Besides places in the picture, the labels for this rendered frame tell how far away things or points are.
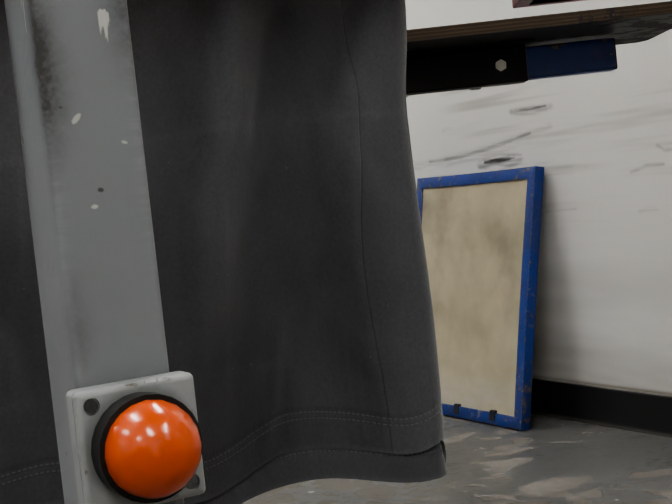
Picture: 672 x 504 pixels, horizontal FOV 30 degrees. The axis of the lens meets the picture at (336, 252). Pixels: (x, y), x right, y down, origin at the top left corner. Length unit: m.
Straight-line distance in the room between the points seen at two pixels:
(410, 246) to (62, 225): 0.44
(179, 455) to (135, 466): 0.02
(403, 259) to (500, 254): 2.82
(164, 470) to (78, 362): 0.06
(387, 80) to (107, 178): 0.43
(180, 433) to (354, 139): 0.45
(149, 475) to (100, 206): 0.11
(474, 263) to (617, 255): 0.55
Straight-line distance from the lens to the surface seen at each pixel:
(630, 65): 3.36
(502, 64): 1.97
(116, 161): 0.51
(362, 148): 0.89
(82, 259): 0.50
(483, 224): 3.80
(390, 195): 0.90
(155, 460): 0.47
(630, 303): 3.44
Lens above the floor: 0.74
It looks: 3 degrees down
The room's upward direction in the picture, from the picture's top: 6 degrees counter-clockwise
